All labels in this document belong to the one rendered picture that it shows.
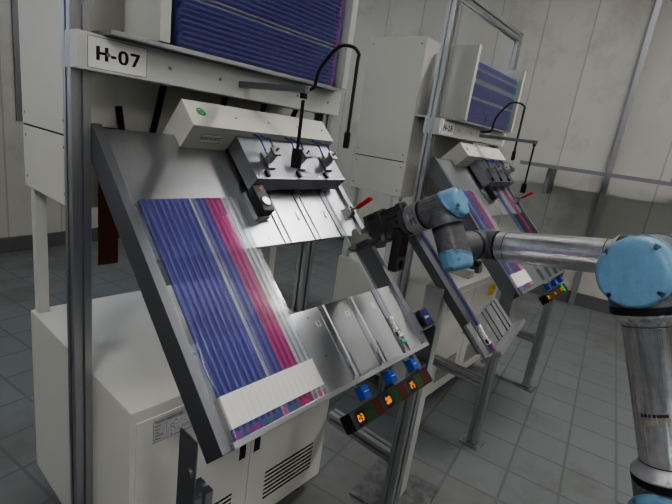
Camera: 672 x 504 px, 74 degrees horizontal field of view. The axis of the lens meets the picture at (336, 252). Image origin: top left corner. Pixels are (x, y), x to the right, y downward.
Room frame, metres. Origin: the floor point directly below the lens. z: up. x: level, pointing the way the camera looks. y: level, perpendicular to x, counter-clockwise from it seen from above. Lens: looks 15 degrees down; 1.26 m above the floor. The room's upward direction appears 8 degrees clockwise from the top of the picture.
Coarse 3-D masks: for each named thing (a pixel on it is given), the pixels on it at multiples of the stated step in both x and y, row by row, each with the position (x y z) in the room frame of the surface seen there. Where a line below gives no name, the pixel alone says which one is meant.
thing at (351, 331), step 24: (384, 288) 1.23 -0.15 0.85; (312, 312) 0.99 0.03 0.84; (336, 312) 1.04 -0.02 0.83; (360, 312) 1.09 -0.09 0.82; (312, 336) 0.94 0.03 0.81; (336, 336) 0.98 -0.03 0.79; (360, 336) 1.03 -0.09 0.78; (384, 336) 1.09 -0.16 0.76; (408, 336) 1.15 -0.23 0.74; (336, 360) 0.93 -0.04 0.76; (360, 360) 0.98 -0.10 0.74; (384, 360) 1.03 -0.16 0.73; (336, 384) 0.88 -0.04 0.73; (216, 408) 0.69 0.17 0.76
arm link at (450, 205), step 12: (444, 192) 1.06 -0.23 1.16; (456, 192) 1.05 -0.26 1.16; (420, 204) 1.09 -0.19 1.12; (432, 204) 1.07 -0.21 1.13; (444, 204) 1.04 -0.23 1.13; (456, 204) 1.03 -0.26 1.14; (468, 204) 1.07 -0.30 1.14; (420, 216) 1.08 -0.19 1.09; (432, 216) 1.06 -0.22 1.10; (444, 216) 1.04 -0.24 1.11; (456, 216) 1.04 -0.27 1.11; (432, 228) 1.06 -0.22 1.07
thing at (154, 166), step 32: (128, 160) 0.95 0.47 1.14; (160, 160) 1.01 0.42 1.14; (192, 160) 1.08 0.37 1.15; (224, 160) 1.16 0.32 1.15; (160, 192) 0.95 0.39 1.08; (192, 192) 1.01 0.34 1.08; (224, 192) 1.08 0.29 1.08; (288, 192) 1.24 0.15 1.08; (256, 224) 1.07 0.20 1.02; (288, 224) 1.15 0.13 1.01; (320, 224) 1.24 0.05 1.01; (352, 224) 1.34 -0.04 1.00
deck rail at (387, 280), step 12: (348, 204) 1.37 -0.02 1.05; (360, 228) 1.33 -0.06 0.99; (360, 252) 1.33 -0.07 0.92; (372, 252) 1.30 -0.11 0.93; (372, 264) 1.29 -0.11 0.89; (384, 264) 1.29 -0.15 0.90; (372, 276) 1.29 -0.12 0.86; (384, 276) 1.26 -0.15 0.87; (396, 288) 1.24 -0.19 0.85; (408, 312) 1.20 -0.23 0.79; (420, 336) 1.17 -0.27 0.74
